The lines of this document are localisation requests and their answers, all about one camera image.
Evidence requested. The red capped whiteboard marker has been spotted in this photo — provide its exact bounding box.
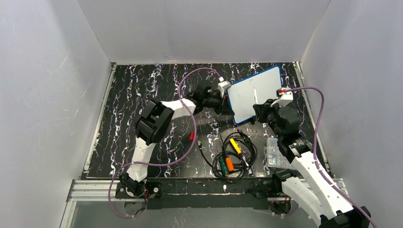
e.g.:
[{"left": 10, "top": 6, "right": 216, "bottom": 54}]
[{"left": 253, "top": 87, "right": 258, "bottom": 105}]

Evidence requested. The blue framed whiteboard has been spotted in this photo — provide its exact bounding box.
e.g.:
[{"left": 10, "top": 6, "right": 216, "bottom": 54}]
[{"left": 227, "top": 66, "right": 281, "bottom": 124}]

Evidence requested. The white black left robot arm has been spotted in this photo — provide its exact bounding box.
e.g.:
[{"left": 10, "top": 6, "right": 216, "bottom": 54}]
[{"left": 119, "top": 82, "right": 234, "bottom": 198}]

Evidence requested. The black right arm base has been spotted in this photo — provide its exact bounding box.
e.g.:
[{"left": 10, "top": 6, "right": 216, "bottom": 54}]
[{"left": 246, "top": 181, "right": 299, "bottom": 217}]

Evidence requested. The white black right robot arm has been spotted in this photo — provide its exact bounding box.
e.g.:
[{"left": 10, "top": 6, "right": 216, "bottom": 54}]
[{"left": 253, "top": 99, "right": 370, "bottom": 228}]

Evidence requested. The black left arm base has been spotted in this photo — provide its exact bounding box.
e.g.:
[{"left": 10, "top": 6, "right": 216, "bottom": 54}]
[{"left": 115, "top": 173, "right": 162, "bottom": 217}]

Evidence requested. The clear plastic screw box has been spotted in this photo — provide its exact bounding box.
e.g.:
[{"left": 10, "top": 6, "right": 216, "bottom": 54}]
[{"left": 265, "top": 138, "right": 294, "bottom": 169}]

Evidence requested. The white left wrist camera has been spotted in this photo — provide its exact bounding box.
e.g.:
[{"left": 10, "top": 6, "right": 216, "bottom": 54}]
[{"left": 218, "top": 77, "right": 231, "bottom": 98}]

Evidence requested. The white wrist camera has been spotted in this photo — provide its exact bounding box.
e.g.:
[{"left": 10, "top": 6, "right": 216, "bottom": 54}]
[
  {"left": 270, "top": 87, "right": 293, "bottom": 108},
  {"left": 218, "top": 77, "right": 231, "bottom": 98}
]

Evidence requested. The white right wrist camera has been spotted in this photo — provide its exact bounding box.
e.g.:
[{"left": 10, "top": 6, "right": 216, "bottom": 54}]
[{"left": 270, "top": 87, "right": 293, "bottom": 108}]

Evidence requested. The yellow handled screwdriver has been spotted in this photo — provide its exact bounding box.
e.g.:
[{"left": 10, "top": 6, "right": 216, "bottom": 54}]
[{"left": 230, "top": 138, "right": 249, "bottom": 167}]

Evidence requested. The coiled black cable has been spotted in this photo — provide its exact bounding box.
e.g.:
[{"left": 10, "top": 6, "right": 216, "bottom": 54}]
[{"left": 197, "top": 129, "right": 258, "bottom": 182}]

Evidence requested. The green handled screwdriver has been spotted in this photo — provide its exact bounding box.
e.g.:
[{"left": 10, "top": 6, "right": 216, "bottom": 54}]
[{"left": 216, "top": 146, "right": 230, "bottom": 177}]

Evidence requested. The orange handled screwdriver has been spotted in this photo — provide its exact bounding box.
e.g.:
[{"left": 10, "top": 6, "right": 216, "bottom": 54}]
[{"left": 219, "top": 133, "right": 234, "bottom": 173}]

